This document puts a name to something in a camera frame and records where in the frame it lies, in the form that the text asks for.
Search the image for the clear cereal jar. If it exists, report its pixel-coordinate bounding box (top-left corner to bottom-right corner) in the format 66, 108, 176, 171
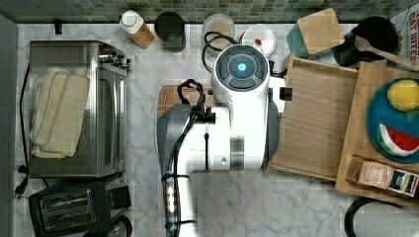
203, 14, 235, 57

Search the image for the large bamboo board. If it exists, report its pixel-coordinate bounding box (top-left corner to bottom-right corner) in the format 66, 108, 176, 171
335, 62, 418, 206

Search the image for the folded beige towel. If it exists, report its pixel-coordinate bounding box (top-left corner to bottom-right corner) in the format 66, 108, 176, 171
30, 67, 90, 159

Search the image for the white capped juice bottle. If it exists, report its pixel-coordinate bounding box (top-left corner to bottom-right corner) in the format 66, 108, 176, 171
120, 10, 154, 49

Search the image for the plush watermelon slice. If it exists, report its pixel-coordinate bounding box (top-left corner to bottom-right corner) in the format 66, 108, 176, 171
377, 124, 419, 157

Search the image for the blue round plate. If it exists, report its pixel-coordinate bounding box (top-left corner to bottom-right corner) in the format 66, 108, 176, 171
366, 78, 419, 164

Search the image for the black power cord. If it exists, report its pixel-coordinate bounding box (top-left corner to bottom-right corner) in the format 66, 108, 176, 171
14, 62, 32, 200

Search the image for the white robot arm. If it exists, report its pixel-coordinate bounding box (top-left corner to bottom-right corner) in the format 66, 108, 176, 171
156, 44, 285, 237

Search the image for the wooden tea bag holder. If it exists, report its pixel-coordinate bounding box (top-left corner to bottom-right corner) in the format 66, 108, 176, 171
346, 156, 418, 198

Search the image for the stainless steel toaster oven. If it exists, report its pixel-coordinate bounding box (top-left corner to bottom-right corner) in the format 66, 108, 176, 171
29, 40, 130, 179

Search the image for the teal box with bamboo lid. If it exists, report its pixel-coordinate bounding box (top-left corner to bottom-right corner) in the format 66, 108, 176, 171
287, 8, 345, 59

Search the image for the wooden cutting board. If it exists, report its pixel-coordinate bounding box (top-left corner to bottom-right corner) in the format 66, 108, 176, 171
157, 84, 215, 118

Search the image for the oat bites box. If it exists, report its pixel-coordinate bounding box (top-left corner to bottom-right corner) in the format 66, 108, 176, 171
390, 3, 419, 62

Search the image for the black two-slot toaster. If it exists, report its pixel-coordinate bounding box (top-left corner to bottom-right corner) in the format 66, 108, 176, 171
29, 181, 131, 237

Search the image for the bamboo tray box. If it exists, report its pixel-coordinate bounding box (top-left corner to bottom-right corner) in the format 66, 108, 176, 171
268, 55, 358, 182

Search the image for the black round pot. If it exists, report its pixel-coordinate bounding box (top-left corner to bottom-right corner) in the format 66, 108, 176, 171
332, 16, 398, 67

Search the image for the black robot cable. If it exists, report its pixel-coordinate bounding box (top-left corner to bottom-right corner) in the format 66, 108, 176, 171
201, 31, 239, 74

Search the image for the dark grey empty cup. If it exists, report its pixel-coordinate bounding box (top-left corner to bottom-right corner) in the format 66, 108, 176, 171
154, 12, 186, 52

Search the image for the wooden spoon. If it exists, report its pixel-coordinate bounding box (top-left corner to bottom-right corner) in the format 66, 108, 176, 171
355, 36, 419, 72

